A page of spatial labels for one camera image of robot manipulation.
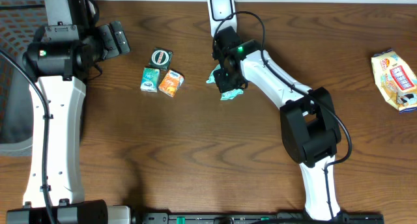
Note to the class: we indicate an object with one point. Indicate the dark green round-label packet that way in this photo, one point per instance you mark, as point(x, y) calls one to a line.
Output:
point(161, 58)

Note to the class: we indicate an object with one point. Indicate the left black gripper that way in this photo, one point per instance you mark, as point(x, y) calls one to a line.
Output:
point(106, 34)

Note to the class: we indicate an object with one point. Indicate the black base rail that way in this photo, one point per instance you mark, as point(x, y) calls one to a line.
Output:
point(281, 217)

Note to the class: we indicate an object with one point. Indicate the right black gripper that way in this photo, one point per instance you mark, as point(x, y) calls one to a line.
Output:
point(222, 87)

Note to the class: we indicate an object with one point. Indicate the white barcode scanner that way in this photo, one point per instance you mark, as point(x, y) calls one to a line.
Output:
point(219, 10)

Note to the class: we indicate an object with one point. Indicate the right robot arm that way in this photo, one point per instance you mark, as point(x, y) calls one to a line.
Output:
point(310, 129)

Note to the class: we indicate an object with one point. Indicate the teal white small box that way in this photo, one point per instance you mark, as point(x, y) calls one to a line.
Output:
point(149, 82)

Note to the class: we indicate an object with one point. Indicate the dark grey plastic basket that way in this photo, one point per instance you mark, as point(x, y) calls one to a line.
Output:
point(19, 21)

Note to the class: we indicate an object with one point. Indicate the yellow wet wipes pack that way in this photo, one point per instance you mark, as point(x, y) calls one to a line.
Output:
point(395, 80)

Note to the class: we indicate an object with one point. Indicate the teal snack packet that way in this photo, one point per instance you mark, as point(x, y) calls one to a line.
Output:
point(229, 95)

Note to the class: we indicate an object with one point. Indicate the orange small snack box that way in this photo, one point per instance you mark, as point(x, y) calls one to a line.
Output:
point(171, 83)

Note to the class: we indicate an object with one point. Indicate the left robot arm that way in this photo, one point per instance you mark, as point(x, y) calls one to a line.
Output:
point(56, 65)

